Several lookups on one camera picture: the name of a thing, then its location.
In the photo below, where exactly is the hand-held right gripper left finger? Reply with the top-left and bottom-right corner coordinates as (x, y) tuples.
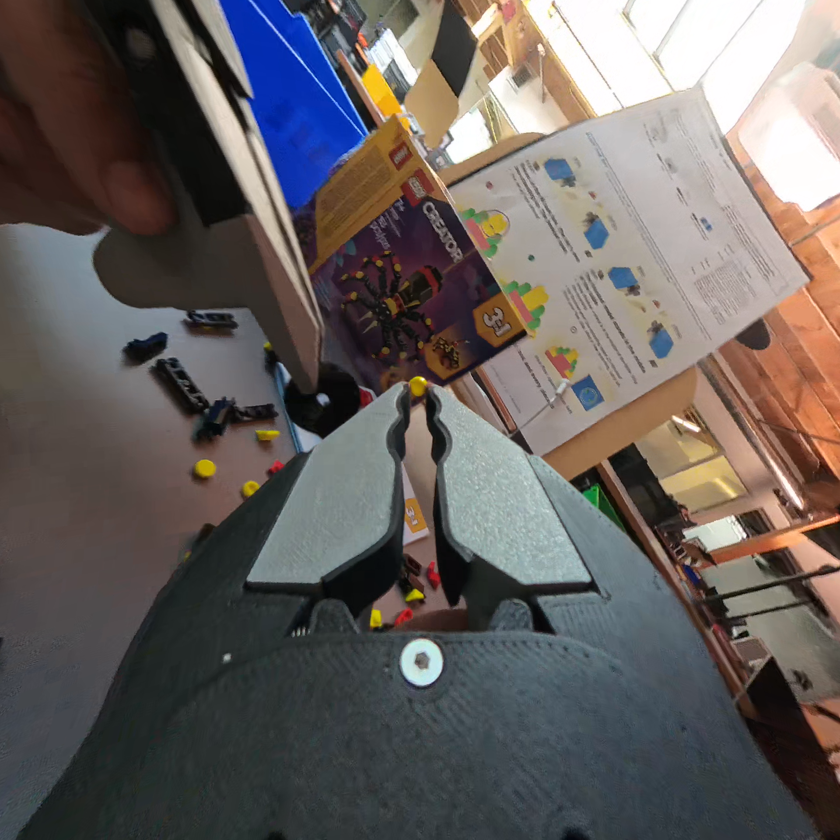
(244, 382), (412, 616)

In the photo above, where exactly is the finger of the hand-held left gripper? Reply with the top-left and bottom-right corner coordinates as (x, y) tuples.
(197, 0), (322, 322)
(93, 0), (324, 392)

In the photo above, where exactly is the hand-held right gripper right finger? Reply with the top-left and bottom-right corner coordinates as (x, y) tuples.
(425, 386), (596, 632)

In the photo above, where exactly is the black round lego plate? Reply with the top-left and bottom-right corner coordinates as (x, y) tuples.
(284, 363), (363, 438)

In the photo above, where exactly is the lego pieces pile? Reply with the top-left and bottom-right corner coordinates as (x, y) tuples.
(121, 308), (442, 632)

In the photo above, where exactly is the purple cardboard lego box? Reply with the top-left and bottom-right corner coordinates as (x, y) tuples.
(292, 115), (529, 396)

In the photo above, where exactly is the person's left hand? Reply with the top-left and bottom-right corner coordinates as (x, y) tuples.
(0, 0), (176, 236)

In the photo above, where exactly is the blue plastic bin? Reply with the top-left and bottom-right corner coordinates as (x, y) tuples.
(220, 0), (368, 212)

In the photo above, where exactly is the scorpion cover instruction booklet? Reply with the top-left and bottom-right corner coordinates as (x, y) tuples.
(274, 361), (431, 547)

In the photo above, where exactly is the green plastic bin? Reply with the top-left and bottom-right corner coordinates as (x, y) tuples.
(581, 484), (626, 527)

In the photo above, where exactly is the yellow plastic bin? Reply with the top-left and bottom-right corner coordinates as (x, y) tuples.
(360, 64), (403, 120)

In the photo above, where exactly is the instruction sheet on wooden board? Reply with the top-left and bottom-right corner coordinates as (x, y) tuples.
(438, 131), (700, 480)

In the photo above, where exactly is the tan black folding board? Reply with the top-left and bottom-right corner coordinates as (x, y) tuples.
(403, 0), (480, 133)

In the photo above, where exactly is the printed instruction sheet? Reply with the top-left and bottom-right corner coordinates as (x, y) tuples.
(446, 88), (811, 458)

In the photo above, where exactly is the metal wire clip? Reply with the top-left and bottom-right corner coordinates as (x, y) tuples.
(517, 377), (573, 429)

